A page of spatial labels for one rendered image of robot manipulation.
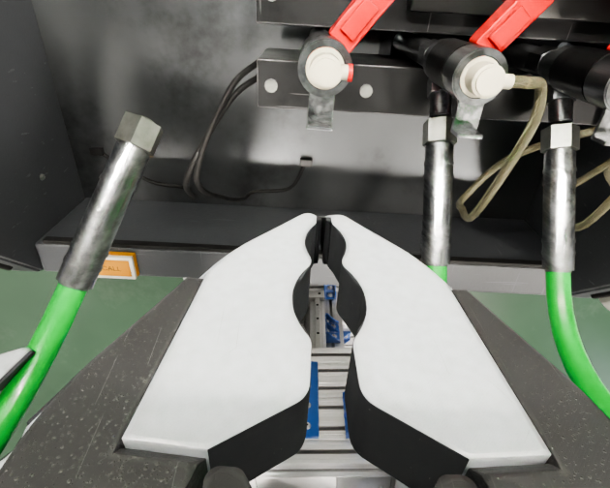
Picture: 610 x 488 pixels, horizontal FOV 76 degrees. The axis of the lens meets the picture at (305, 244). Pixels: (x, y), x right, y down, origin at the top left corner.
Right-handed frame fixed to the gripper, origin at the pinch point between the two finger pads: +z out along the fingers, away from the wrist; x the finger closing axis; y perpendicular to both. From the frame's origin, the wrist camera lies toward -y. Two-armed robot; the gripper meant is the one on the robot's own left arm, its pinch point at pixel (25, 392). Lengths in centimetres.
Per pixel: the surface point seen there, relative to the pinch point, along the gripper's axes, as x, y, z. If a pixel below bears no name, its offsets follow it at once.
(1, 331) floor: -56, 203, -40
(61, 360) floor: -27, 208, -36
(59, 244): -12.5, 28.3, 5.9
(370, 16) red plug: 0.7, -6.4, 23.9
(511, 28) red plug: 6.7, -8.5, 27.9
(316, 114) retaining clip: 1.7, -3.6, 19.1
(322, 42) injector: -0.2, -6.2, 20.7
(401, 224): 17.8, 22.1, 34.0
